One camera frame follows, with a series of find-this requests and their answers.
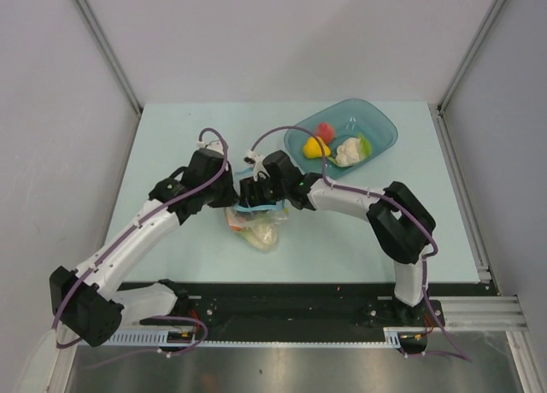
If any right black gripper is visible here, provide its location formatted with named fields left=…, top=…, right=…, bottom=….
left=235, top=174, right=288, bottom=219

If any yellow fake lemon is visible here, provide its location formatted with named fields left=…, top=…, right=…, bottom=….
left=302, top=137, right=331, bottom=159

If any clear zip top bag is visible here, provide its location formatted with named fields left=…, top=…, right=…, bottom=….
left=224, top=167, right=288, bottom=252

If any red fake pepper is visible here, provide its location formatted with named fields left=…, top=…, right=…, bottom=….
left=315, top=122, right=336, bottom=144

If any white fake garlic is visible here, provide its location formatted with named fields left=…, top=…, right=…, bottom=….
left=334, top=138, right=365, bottom=167

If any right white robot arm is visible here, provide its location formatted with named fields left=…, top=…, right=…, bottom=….
left=239, top=150, right=438, bottom=326

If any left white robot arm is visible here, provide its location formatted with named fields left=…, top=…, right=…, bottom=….
left=50, top=143, right=237, bottom=347

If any green fake lettuce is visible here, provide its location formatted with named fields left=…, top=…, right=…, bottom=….
left=238, top=222, right=279, bottom=252

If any teal plastic bin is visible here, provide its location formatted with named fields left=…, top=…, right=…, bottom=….
left=297, top=98, right=398, bottom=179

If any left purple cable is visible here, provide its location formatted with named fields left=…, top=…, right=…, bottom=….
left=50, top=127, right=209, bottom=368

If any purple cable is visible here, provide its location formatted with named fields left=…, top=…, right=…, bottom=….
left=50, top=127, right=209, bottom=368
left=250, top=126, right=471, bottom=362

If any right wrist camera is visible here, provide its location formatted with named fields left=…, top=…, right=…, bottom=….
left=244, top=150, right=269, bottom=181

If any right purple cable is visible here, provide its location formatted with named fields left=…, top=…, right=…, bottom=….
left=250, top=126, right=471, bottom=362

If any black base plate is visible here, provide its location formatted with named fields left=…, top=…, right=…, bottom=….
left=127, top=281, right=448, bottom=343

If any white cable duct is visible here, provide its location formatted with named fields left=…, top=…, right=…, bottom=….
left=104, top=322, right=426, bottom=349

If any aluminium frame rail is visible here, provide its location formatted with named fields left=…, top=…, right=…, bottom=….
left=62, top=294, right=525, bottom=330

